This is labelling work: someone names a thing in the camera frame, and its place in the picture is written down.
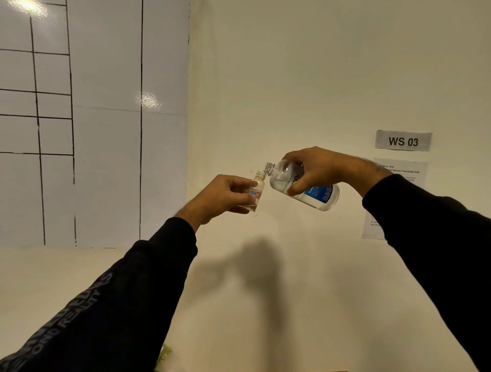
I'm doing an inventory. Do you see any person's right forearm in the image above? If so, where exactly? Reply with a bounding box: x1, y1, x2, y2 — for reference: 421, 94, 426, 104
347, 156, 491, 372

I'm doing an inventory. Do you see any yellow-green object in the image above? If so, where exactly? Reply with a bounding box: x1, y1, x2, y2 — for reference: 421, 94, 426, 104
154, 344, 173, 372

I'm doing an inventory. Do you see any grey paper sign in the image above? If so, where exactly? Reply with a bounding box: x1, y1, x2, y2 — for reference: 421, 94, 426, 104
375, 130, 433, 152

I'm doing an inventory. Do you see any person's right hand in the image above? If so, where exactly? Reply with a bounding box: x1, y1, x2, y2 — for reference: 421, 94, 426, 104
283, 146, 359, 197

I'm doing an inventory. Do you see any white printed paper sheet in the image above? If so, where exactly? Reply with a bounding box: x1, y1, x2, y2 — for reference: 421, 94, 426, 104
362, 157, 429, 241

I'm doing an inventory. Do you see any person's left hand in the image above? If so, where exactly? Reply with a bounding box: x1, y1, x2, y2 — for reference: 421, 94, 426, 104
176, 174, 259, 233

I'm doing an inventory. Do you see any person's left forearm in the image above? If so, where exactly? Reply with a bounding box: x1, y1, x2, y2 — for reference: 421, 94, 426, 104
0, 210, 199, 372

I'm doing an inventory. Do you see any large clear blue-labelled bottle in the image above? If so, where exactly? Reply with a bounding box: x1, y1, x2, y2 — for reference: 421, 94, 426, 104
263, 160, 341, 212

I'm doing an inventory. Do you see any small clear plastic bottle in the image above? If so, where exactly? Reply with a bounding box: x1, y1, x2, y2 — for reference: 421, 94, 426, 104
243, 171, 267, 212

